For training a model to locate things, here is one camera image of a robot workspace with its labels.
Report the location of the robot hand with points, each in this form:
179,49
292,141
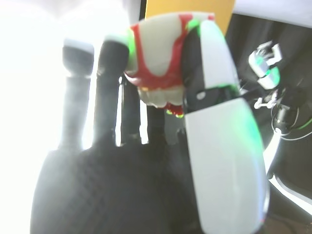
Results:
117,190

